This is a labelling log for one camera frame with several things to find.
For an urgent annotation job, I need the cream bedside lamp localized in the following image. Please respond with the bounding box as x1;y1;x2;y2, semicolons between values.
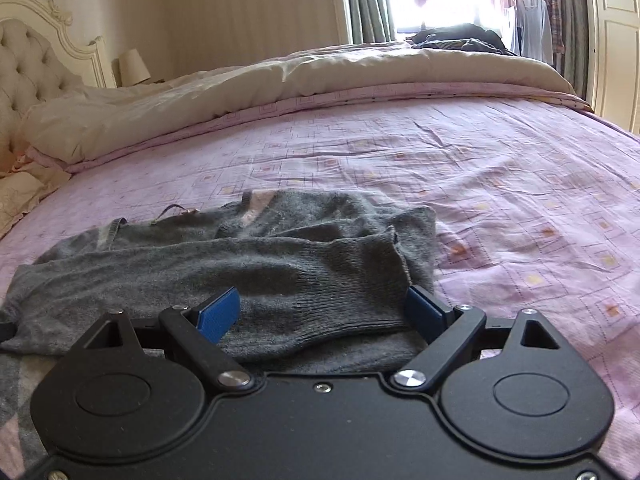
118;49;151;87

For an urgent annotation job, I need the grey-green curtain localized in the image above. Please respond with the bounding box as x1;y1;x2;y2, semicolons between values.
559;0;589;98
348;0;395;44

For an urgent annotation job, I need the hanging laundry on rack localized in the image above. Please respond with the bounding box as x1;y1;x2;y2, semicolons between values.
500;0;565;66

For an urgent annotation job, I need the grey argyle knit sweater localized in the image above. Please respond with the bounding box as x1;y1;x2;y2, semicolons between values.
1;191;436;478

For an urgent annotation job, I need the pink patterned bed sheet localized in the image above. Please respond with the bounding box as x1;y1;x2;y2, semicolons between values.
0;81;640;411

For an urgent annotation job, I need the beige folded duvet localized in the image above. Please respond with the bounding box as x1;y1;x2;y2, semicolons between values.
15;44;574;166

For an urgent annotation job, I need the grey-green right curtain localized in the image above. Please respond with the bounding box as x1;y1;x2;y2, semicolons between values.
559;0;589;98

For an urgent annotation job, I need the cream embroidered pillow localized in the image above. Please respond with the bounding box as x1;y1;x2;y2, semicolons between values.
0;162;70;237

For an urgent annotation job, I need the dark clothes pile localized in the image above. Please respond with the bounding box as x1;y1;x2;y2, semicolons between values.
408;23;515;56

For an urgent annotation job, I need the grey-green left curtain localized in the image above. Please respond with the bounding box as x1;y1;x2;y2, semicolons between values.
348;0;395;44

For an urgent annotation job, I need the cream tufted headboard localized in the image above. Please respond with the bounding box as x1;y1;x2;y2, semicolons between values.
1;0;116;158

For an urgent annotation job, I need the cream panelled wardrobe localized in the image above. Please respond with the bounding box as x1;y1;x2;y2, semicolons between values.
587;0;640;134

